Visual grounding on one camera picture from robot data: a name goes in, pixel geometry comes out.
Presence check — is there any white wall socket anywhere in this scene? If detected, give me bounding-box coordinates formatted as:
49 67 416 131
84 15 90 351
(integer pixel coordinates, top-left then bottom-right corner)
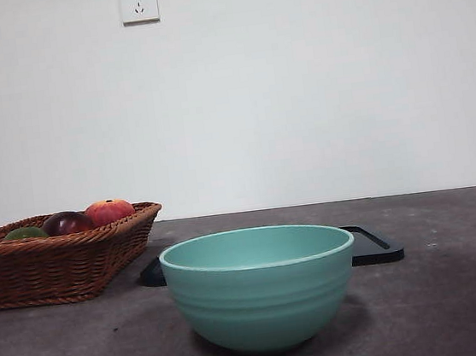
120 0 162 28

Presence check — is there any dark rectangular tray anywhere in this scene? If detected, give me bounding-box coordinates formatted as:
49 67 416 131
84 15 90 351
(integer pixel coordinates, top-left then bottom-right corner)
137 219 407 291

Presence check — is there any red apple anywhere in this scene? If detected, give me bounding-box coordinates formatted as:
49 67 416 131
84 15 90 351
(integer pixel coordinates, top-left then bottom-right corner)
82 195 138 229

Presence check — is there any dark purple round fruit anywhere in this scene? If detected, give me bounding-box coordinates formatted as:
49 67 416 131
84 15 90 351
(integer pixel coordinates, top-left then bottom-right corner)
40 207 97 238

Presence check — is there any teal bowl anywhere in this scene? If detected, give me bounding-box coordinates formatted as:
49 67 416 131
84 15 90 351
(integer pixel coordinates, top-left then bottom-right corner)
156 216 367 356

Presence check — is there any brown wicker basket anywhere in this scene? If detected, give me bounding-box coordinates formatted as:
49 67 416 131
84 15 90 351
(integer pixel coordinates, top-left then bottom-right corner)
0 200 173 312

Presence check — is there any green avocado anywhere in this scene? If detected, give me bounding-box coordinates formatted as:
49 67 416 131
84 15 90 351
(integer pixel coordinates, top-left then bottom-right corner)
3 224 50 244

